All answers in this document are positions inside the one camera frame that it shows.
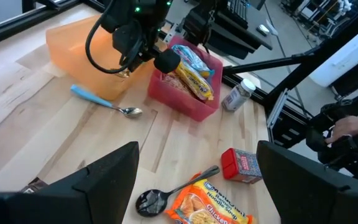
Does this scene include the white-capped spice jar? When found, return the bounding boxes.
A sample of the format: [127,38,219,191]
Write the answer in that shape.
[221,78,257,113]

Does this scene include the dark metal spoon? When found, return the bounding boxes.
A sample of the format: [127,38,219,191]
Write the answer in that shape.
[134,164,221,218]

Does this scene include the person's hand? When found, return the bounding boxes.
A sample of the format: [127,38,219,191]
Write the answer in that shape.
[324,115,358,144]

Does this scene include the red patterned spice tin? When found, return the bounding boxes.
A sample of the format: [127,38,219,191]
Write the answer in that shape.
[221,147,263,184]

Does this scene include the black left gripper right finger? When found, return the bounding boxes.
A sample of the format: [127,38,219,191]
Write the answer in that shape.
[256,139,351,224]

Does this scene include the black device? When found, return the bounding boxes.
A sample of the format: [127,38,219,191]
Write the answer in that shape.
[305,99,358,183]

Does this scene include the pink plastic bin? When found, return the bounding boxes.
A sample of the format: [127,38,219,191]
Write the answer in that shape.
[147,34,224,122]

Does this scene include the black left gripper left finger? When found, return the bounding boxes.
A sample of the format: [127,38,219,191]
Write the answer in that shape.
[47,141,140,224]

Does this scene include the blue ramen packet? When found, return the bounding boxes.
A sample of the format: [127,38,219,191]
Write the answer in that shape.
[170,44,216,78]

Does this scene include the blue-handled spoon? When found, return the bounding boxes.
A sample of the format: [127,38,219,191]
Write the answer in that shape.
[70,84,144,119]

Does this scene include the orange chicken ramen packet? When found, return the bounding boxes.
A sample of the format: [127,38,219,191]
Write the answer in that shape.
[163,177,256,224]

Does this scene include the orange translucent bin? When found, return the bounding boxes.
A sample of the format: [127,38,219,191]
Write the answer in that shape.
[45,14,155,101]

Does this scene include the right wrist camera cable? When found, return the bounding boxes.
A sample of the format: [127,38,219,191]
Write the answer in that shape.
[85,12,144,75]

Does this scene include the red ramen packet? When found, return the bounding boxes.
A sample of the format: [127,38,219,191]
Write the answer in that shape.
[161,73,194,96]

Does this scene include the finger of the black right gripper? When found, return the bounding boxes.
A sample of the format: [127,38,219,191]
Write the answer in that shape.
[153,48,181,75]
[112,22,145,71]

